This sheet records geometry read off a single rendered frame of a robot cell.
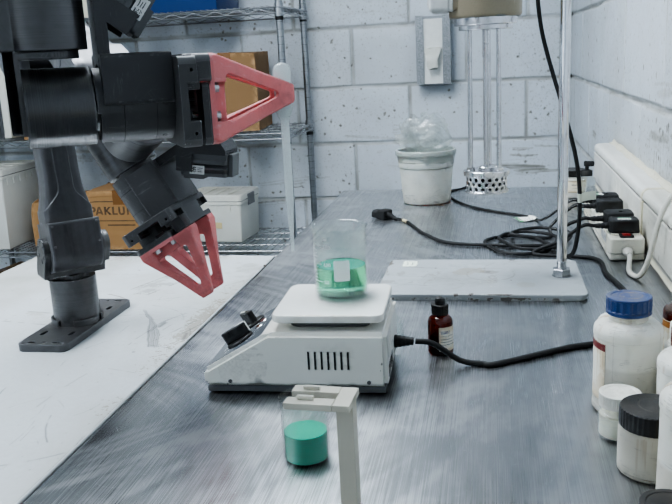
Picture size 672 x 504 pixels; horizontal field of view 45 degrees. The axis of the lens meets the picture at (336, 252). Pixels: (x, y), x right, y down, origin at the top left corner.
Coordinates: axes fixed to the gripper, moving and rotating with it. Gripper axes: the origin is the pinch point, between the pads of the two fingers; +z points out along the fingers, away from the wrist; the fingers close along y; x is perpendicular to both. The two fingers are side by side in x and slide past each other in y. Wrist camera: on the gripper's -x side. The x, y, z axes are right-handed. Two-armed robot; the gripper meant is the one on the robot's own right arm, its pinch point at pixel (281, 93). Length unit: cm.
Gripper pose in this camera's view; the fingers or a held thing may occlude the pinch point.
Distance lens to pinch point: 66.7
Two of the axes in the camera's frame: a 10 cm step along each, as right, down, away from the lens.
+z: 9.3, -1.3, 3.5
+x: 0.5, 9.7, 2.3
